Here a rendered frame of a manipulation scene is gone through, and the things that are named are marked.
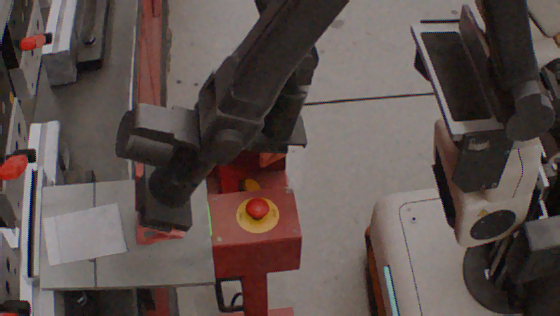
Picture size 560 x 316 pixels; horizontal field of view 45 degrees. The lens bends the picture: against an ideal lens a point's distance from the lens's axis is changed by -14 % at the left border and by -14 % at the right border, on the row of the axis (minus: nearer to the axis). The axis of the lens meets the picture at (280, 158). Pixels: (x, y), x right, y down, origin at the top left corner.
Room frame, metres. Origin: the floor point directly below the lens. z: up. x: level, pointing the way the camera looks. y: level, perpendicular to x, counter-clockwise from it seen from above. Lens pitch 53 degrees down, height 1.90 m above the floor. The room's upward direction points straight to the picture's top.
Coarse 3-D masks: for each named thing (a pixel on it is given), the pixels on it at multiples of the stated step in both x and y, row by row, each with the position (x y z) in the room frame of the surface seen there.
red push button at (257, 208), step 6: (258, 198) 0.74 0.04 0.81; (252, 204) 0.73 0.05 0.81; (258, 204) 0.73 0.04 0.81; (264, 204) 0.73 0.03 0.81; (246, 210) 0.72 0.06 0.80; (252, 210) 0.72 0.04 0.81; (258, 210) 0.72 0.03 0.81; (264, 210) 0.72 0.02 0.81; (252, 216) 0.71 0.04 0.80; (258, 216) 0.71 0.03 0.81
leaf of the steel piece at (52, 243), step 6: (54, 216) 0.57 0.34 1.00; (48, 222) 0.56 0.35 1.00; (54, 222) 0.56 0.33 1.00; (48, 228) 0.55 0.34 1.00; (54, 228) 0.55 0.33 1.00; (48, 234) 0.54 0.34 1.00; (54, 234) 0.54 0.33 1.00; (48, 240) 0.53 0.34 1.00; (54, 240) 0.53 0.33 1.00; (48, 246) 0.52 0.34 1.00; (54, 246) 0.52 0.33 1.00; (48, 252) 0.51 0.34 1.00; (54, 252) 0.51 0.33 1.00; (54, 258) 0.50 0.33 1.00; (60, 258) 0.50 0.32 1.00; (54, 264) 0.49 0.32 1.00
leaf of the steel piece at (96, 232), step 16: (96, 208) 0.59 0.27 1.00; (112, 208) 0.59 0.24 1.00; (64, 224) 0.56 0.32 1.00; (80, 224) 0.56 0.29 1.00; (96, 224) 0.56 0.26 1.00; (112, 224) 0.56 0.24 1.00; (64, 240) 0.53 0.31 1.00; (80, 240) 0.53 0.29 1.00; (96, 240) 0.53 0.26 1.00; (112, 240) 0.53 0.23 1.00; (64, 256) 0.50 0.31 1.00; (80, 256) 0.50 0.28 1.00; (96, 256) 0.51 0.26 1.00
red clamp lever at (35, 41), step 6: (30, 36) 0.64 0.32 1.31; (36, 36) 0.64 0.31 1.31; (42, 36) 0.66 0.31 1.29; (48, 36) 0.68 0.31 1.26; (24, 42) 0.62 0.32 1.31; (30, 42) 0.62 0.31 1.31; (36, 42) 0.63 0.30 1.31; (42, 42) 0.65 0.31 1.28; (48, 42) 0.68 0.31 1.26; (24, 48) 0.62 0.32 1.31; (30, 48) 0.62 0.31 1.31; (36, 48) 0.63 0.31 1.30
